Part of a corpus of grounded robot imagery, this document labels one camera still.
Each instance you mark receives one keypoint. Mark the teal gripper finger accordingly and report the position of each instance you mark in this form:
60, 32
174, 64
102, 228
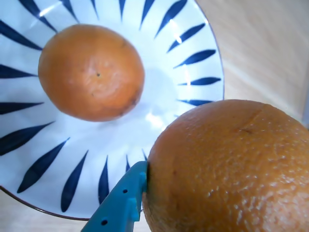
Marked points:
116, 205

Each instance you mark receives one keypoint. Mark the large orange with scratch line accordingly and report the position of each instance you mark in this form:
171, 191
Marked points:
229, 174

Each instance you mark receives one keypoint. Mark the small orange with dimpled end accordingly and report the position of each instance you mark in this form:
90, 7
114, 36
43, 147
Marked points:
91, 72

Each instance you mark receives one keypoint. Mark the white plate blue leaf pattern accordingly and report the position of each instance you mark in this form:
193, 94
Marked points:
157, 96

